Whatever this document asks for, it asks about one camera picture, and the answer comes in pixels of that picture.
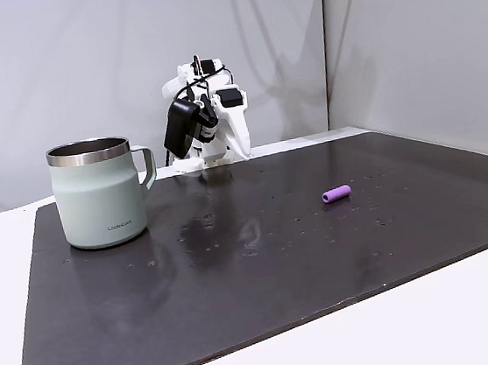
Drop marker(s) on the purple pen grip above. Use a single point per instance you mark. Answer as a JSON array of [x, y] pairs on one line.
[[336, 193]]

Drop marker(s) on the pale green steel-rimmed mug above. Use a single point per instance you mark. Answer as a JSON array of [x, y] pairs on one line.
[[95, 195]]

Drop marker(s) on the black camera box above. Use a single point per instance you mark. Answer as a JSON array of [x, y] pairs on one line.
[[179, 124]]

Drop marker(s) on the black table mat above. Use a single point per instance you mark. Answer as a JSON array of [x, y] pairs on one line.
[[236, 271]]

